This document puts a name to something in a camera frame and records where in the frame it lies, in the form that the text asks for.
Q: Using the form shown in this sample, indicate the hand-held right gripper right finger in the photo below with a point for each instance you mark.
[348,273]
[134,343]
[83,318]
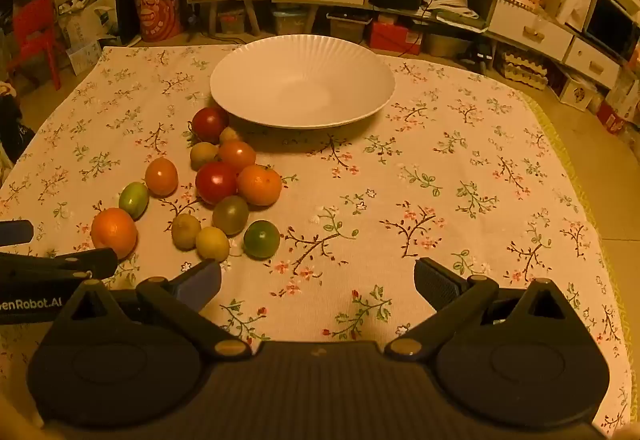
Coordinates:
[437,285]

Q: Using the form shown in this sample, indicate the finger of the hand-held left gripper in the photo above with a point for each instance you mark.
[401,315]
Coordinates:
[15,232]
[75,262]

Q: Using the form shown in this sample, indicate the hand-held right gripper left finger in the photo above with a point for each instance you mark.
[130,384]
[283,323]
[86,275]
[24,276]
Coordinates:
[200,282]

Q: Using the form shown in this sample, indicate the small yellow potato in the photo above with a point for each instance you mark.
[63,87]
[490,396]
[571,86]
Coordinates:
[212,244]

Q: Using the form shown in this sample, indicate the orange tangerine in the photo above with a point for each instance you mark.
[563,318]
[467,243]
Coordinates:
[260,185]
[113,232]

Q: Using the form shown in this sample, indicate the yellow-green oval fruit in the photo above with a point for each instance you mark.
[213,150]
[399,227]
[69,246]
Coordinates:
[185,231]

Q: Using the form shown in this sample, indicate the brownish green tomato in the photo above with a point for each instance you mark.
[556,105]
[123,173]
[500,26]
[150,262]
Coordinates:
[230,215]

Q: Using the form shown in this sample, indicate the green round tomato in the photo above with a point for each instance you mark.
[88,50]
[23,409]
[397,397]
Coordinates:
[261,238]

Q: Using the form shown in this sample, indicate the green oval tomato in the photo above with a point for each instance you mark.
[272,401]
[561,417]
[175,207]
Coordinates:
[133,200]

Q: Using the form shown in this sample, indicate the bright red tomato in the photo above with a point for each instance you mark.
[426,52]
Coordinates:
[216,182]

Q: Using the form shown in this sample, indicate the orange tomato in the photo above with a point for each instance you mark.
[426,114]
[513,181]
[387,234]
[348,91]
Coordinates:
[238,155]
[161,176]

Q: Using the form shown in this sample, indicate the small yellow fruit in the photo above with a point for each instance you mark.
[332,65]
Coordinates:
[230,135]
[202,155]

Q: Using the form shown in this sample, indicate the white ribbed plate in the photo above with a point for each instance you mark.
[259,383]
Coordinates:
[300,80]

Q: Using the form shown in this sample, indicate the floral tablecloth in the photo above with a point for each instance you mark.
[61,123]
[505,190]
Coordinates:
[400,220]

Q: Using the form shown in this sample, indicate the dark fleece-lined jacket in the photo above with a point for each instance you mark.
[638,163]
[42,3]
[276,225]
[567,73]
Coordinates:
[12,130]

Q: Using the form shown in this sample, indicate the dark red tomato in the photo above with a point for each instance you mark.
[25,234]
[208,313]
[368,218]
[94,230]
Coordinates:
[210,124]

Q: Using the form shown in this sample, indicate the red plastic chair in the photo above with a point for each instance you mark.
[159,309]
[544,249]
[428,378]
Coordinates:
[35,27]

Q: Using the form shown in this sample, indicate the white printed carton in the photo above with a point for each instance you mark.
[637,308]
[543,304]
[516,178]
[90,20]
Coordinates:
[80,27]

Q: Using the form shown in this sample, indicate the stack of egg cartons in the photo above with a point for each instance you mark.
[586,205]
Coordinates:
[525,70]

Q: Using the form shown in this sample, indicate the white printed cardboard box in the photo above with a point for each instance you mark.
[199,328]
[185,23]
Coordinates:
[577,92]

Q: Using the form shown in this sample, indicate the clear storage bin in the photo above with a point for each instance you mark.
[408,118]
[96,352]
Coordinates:
[445,45]
[232,22]

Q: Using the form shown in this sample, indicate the black flat case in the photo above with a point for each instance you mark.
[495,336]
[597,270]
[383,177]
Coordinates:
[124,15]

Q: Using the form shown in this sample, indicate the red box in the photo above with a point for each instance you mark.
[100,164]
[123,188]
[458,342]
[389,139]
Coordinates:
[395,37]

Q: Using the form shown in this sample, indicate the red snack cartons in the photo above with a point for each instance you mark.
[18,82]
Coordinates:
[620,105]

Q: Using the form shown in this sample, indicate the orange printed bag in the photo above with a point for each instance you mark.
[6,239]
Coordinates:
[155,15]

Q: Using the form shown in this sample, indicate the long low wooden cabinet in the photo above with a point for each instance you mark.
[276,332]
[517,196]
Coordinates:
[530,27]

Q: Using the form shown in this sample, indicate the clear bin black lid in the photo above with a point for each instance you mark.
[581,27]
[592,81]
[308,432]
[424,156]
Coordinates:
[347,26]

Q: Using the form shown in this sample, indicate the clear bin teal lid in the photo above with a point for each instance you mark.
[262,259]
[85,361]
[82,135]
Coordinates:
[290,21]

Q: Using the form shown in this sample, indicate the pile of papers and cloths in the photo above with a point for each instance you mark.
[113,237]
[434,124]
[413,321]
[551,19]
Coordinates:
[452,5]

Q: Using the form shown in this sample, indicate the white paper bag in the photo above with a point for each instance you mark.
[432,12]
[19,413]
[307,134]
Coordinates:
[575,2]

